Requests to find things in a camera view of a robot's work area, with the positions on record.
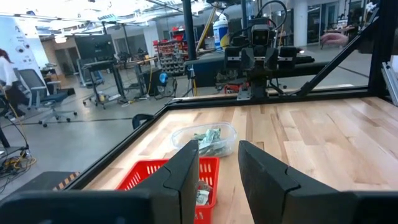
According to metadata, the black standing desk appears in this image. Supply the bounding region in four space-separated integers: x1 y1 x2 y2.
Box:
81 60 127 110

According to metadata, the person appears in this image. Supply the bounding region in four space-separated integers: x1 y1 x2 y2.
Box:
0 48 30 119

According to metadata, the person's hand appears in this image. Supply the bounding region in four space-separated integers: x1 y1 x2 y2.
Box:
320 32 349 47

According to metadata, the white blue canister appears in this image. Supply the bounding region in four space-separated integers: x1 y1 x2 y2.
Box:
213 14 231 50

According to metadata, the black slanted pole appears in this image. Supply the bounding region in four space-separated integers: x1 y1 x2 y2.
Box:
181 0 198 62

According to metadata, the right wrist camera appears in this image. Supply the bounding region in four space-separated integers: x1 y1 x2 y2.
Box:
250 24 271 47

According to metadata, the silver aluminium extrusion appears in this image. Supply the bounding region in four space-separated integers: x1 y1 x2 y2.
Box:
381 60 398 106

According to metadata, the red plastic basket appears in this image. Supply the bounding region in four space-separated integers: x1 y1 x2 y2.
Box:
115 156 221 224

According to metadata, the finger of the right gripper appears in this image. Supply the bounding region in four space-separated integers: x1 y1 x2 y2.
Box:
264 49 279 71
241 49 256 71

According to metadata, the clear plastic container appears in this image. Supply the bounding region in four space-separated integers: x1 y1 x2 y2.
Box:
170 121 238 158

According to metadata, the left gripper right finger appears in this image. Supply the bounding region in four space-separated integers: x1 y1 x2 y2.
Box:
238 140 338 224

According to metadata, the black computer tower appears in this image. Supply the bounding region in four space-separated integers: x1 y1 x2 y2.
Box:
143 68 162 96

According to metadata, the white structural column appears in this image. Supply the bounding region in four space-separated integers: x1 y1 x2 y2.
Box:
0 15 41 82

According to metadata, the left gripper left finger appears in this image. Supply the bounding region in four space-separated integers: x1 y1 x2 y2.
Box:
133 139 200 224

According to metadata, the yellow coiled cable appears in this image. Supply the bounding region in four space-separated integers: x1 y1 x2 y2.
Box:
0 86 37 170

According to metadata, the black monitor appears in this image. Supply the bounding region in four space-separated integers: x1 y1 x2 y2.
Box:
73 34 116 62

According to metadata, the grey office chair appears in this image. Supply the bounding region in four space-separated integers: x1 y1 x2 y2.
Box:
17 68 78 128

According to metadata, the black frame hook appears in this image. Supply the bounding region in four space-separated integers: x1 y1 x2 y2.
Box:
132 113 155 131

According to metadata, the yellow slanted bar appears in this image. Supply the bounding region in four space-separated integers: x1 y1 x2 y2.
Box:
195 6 218 52

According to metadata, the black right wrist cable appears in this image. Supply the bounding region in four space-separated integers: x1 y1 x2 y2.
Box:
255 0 289 32

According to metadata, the black hazard-striped floor mat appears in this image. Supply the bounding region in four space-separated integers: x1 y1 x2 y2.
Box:
12 170 81 194

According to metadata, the red parts bin rack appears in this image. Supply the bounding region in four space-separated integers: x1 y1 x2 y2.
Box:
152 27 187 77

